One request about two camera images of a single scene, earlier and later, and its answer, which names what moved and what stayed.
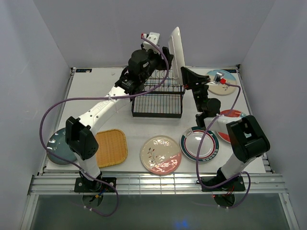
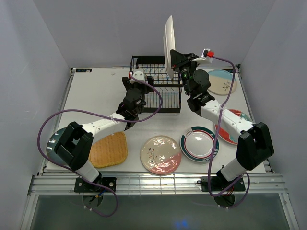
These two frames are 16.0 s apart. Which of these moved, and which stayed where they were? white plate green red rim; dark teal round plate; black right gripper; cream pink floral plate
Moved: black right gripper
Stayed: dark teal round plate; white plate green red rim; cream pink floral plate
